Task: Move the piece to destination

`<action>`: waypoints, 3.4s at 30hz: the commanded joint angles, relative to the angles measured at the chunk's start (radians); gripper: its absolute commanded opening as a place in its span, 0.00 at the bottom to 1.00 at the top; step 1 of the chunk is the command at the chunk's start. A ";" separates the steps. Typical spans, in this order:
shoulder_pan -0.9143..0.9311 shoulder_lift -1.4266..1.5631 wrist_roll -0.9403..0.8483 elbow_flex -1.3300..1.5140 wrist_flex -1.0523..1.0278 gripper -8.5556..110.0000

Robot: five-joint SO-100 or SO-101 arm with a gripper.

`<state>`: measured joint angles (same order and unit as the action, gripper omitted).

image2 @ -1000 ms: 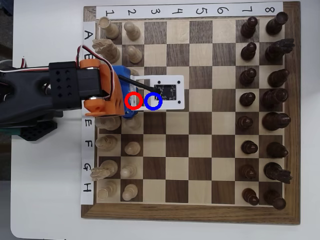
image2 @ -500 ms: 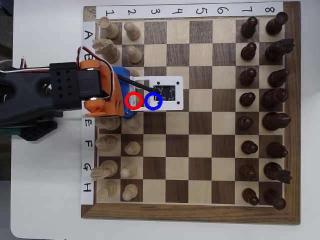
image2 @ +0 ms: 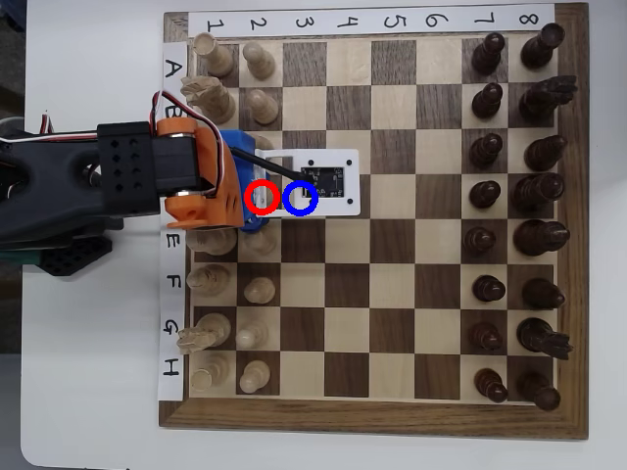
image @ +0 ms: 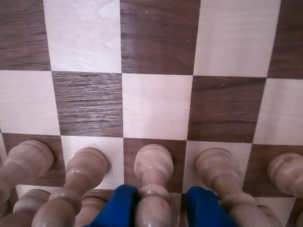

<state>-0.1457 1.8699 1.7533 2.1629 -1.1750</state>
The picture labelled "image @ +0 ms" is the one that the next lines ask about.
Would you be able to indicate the light wooden bishop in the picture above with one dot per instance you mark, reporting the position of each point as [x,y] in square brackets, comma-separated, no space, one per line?
[93,210]

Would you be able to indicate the wooden chessboard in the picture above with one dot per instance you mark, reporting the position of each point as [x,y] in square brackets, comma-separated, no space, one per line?
[154,35]

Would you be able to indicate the light wooden pawn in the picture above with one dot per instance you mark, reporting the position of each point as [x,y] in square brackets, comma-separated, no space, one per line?
[30,156]
[286,172]
[154,160]
[217,165]
[87,163]

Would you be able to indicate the light wooden knight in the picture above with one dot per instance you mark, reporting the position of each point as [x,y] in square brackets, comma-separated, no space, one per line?
[30,201]

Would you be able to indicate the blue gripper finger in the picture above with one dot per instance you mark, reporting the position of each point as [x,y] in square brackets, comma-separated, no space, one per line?
[203,208]
[118,208]

